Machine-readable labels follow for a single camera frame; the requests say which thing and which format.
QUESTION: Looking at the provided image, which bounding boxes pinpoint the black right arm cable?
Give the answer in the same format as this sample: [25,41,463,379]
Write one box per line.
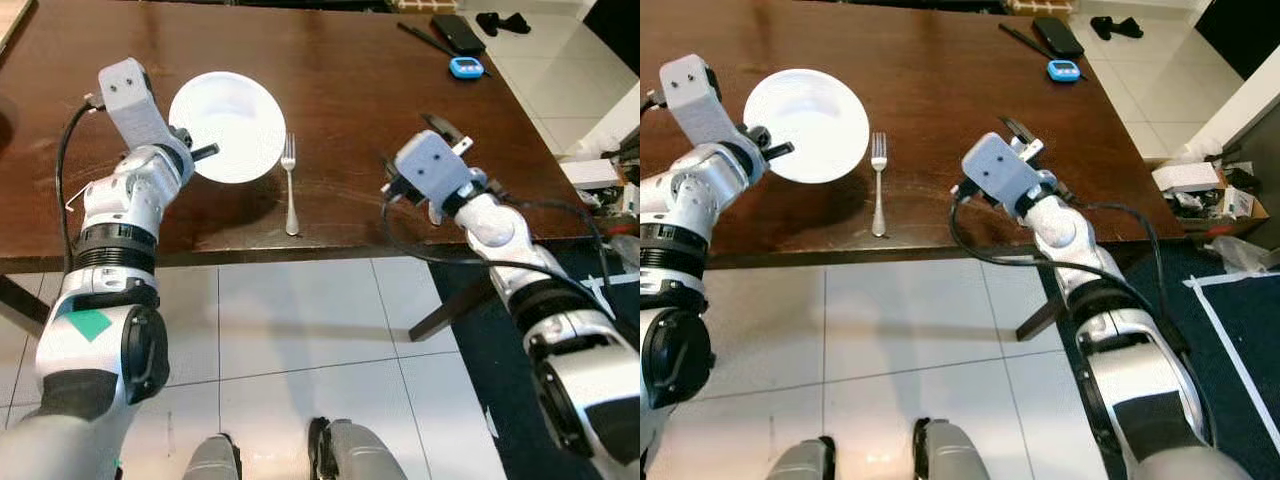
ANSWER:
[378,150,619,326]
[946,175,1219,448]

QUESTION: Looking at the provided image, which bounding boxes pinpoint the clear plastic bag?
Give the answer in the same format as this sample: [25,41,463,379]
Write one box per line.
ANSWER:
[1208,233,1280,278]
[603,228,641,263]

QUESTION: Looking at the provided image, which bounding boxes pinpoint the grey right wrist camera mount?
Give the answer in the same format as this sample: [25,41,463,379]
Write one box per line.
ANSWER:
[961,131,1044,209]
[393,129,473,208]

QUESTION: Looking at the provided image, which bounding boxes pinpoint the grey robot right leg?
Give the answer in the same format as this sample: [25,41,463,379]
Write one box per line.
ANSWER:
[912,417,993,480]
[308,417,409,480]

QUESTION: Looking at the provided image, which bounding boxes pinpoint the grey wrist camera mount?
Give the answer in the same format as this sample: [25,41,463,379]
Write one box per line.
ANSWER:
[961,131,1044,209]
[659,54,749,153]
[96,56,178,153]
[393,129,473,208]

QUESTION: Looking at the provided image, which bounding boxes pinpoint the silver metal fork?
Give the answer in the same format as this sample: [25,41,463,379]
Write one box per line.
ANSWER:
[869,131,890,239]
[280,132,301,238]

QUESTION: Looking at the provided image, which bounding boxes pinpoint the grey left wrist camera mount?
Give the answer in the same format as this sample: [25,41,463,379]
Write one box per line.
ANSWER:
[659,54,749,153]
[96,56,178,153]

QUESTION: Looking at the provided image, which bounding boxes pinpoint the dark brown table leg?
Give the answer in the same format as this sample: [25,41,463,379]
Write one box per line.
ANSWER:
[1017,295,1068,344]
[0,274,51,328]
[408,268,498,344]

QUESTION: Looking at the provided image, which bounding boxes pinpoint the black crumpled cloth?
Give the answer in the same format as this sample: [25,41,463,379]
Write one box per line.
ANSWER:
[1089,14,1145,42]
[475,10,534,38]

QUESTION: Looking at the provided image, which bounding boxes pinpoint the black chopstick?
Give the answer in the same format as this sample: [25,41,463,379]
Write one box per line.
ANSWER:
[1001,25,1053,60]
[400,24,459,59]
[396,21,453,55]
[998,22,1047,55]

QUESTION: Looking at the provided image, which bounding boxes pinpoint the white tape strip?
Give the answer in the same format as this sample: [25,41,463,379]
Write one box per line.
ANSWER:
[583,273,641,301]
[1183,268,1280,426]

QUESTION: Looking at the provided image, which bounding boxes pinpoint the dark blue floor mat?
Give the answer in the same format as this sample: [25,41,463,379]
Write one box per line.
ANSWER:
[428,240,641,480]
[1038,240,1280,480]

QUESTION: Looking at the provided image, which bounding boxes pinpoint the black rectangular case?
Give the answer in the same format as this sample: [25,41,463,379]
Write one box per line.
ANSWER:
[1031,16,1087,59]
[430,13,488,57]

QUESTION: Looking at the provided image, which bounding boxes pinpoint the white cardboard box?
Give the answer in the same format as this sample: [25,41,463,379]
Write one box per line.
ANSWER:
[560,155,623,193]
[1151,160,1223,197]

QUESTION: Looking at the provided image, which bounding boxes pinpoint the white round plate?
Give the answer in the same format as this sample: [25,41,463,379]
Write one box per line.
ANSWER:
[167,71,288,186]
[742,68,864,186]

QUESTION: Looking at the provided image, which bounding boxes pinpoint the black cabinet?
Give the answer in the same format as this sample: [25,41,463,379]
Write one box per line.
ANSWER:
[1194,0,1280,83]
[583,0,641,77]

